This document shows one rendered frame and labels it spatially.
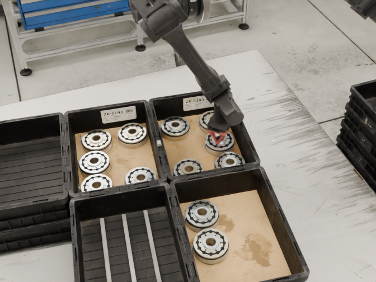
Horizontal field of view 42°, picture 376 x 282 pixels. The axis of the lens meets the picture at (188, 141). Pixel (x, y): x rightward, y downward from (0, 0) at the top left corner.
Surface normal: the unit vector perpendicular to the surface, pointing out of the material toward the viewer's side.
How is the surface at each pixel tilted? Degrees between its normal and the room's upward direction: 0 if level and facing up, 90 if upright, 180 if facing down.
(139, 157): 0
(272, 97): 0
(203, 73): 100
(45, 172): 0
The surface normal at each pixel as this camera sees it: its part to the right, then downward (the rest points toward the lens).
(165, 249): -0.01, -0.71
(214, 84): 0.42, 0.75
